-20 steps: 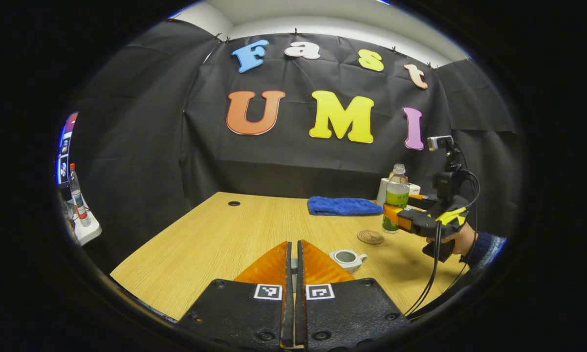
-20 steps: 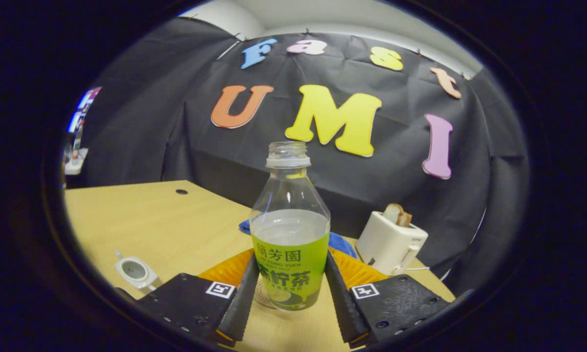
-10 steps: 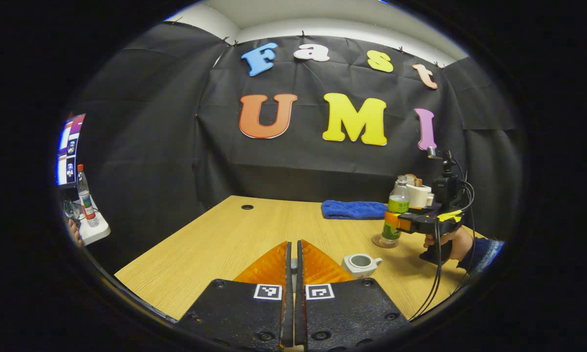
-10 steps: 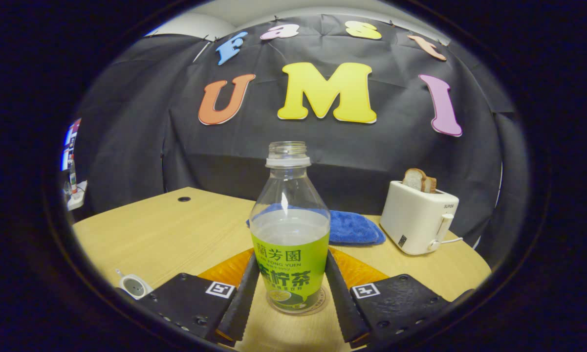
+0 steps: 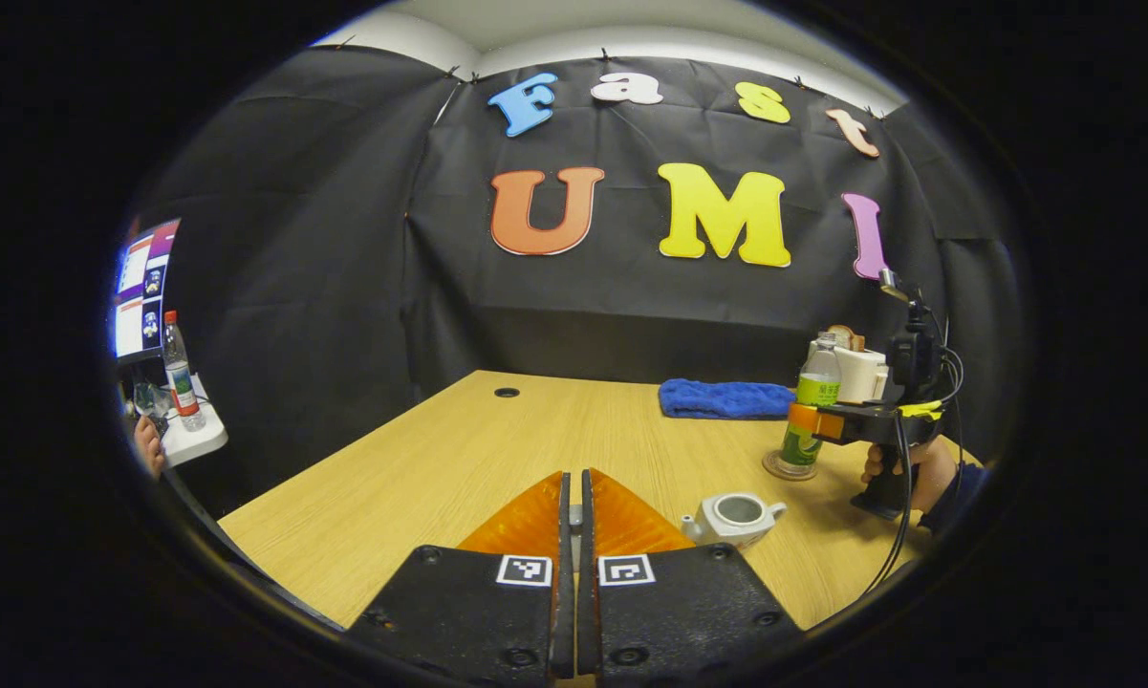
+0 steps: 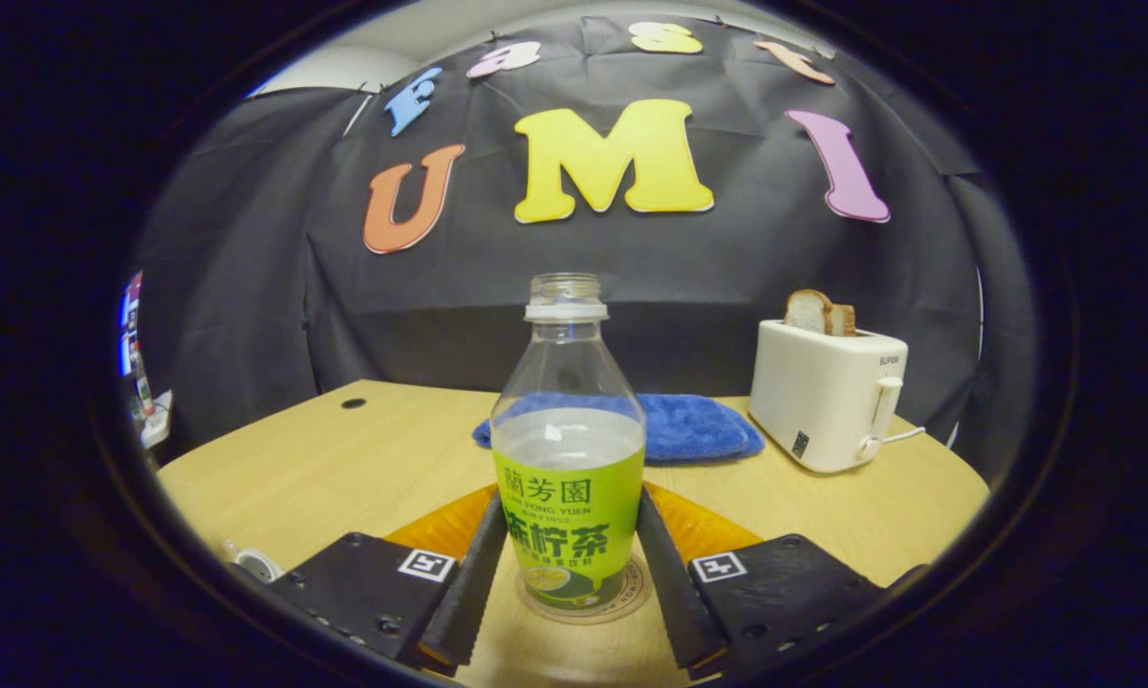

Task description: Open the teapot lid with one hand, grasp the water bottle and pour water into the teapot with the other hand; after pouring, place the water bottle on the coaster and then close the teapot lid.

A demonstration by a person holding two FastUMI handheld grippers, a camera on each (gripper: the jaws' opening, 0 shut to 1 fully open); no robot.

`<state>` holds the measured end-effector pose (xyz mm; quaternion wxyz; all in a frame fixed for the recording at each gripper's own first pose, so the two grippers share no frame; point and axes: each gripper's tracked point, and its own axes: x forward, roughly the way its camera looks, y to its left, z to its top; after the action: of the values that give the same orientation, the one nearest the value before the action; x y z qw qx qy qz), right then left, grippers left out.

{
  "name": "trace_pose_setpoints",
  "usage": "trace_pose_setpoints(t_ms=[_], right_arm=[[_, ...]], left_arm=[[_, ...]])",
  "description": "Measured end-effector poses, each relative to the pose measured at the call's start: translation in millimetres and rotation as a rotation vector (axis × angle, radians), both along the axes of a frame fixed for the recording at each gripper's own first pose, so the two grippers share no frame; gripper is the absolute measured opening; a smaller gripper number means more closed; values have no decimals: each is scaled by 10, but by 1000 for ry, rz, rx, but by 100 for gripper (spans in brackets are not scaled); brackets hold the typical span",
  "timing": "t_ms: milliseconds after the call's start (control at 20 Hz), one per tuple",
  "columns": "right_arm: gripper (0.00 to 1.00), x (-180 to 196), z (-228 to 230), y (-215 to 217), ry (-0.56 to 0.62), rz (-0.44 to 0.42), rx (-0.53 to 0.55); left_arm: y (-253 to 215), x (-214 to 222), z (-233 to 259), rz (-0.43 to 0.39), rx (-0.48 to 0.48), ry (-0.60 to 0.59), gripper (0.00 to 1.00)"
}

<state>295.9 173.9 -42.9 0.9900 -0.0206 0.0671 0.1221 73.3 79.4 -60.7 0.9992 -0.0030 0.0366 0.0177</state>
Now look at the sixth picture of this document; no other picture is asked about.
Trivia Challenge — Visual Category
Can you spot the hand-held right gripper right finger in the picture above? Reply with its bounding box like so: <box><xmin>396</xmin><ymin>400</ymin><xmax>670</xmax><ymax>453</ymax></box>
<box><xmin>636</xmin><ymin>483</ymin><xmax>888</xmax><ymax>672</ymax></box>

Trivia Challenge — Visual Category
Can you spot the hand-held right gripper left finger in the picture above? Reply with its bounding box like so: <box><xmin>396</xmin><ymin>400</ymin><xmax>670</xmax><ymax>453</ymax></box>
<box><xmin>268</xmin><ymin>483</ymin><xmax>509</xmax><ymax>670</ymax></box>

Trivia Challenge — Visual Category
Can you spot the round brown coaster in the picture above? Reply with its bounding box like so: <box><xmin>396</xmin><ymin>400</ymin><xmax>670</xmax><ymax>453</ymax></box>
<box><xmin>516</xmin><ymin>554</ymin><xmax>653</xmax><ymax>626</ymax></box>

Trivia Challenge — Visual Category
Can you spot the green label water bottle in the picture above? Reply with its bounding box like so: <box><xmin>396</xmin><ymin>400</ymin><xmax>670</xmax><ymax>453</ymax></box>
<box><xmin>490</xmin><ymin>272</ymin><xmax>647</xmax><ymax>611</ymax></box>

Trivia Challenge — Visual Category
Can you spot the white teacup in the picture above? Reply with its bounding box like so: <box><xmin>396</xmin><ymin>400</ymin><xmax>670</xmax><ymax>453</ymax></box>
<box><xmin>225</xmin><ymin>540</ymin><xmax>288</xmax><ymax>586</ymax></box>

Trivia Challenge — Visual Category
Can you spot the blue towel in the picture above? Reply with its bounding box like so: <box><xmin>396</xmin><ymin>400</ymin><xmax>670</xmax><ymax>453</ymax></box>
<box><xmin>471</xmin><ymin>392</ymin><xmax>767</xmax><ymax>465</ymax></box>

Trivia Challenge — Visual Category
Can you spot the white toaster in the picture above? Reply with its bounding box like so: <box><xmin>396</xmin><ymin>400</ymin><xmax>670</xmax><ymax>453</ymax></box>
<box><xmin>748</xmin><ymin>319</ymin><xmax>909</xmax><ymax>475</ymax></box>

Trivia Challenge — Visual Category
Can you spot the white bread slice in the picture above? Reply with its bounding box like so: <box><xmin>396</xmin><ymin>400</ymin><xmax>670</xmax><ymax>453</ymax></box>
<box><xmin>784</xmin><ymin>289</ymin><xmax>834</xmax><ymax>335</ymax></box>

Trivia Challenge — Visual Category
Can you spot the black backdrop cloth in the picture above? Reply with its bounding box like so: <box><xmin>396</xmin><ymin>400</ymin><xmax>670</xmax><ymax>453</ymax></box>
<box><xmin>134</xmin><ymin>14</ymin><xmax>1038</xmax><ymax>488</ymax></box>

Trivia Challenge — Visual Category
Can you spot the white side table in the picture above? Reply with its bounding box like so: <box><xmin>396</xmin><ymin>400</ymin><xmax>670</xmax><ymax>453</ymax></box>
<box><xmin>141</xmin><ymin>390</ymin><xmax>174</xmax><ymax>450</ymax></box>

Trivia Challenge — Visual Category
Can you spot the computer monitor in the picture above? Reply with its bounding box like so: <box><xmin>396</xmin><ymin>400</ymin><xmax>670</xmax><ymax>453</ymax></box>
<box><xmin>119</xmin><ymin>269</ymin><xmax>144</xmax><ymax>378</ymax></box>

